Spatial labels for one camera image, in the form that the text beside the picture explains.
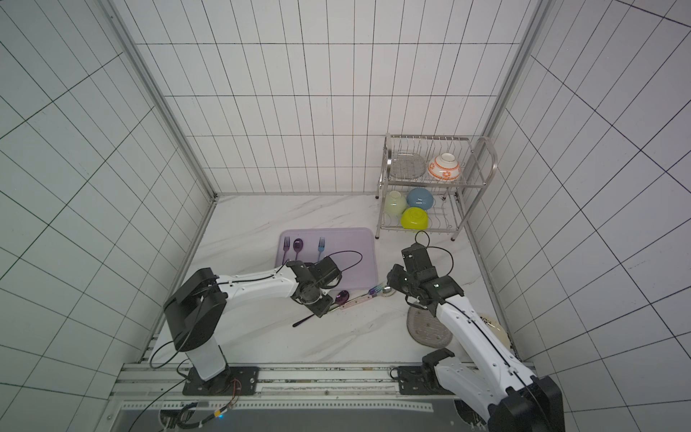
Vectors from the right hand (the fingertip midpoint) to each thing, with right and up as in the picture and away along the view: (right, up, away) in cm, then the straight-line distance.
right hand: (382, 275), depth 81 cm
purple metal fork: (-35, +6, +22) cm, 42 cm away
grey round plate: (+10, +36, +11) cm, 39 cm away
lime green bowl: (+15, +17, +19) cm, 30 cm away
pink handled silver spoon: (+2, -7, +7) cm, 10 cm away
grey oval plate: (+14, -18, +2) cm, 23 cm away
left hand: (-22, -12, +4) cm, 25 cm away
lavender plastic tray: (-9, +9, -7) cm, 15 cm away
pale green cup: (+8, +23, +22) cm, 33 cm away
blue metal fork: (-21, +6, +20) cm, 29 cm away
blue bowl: (+19, +26, +26) cm, 42 cm away
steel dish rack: (+15, +29, +4) cm, 33 cm away
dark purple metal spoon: (-30, +7, +19) cm, 36 cm away
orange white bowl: (+21, +34, +4) cm, 41 cm away
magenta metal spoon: (-13, -9, +6) cm, 17 cm away
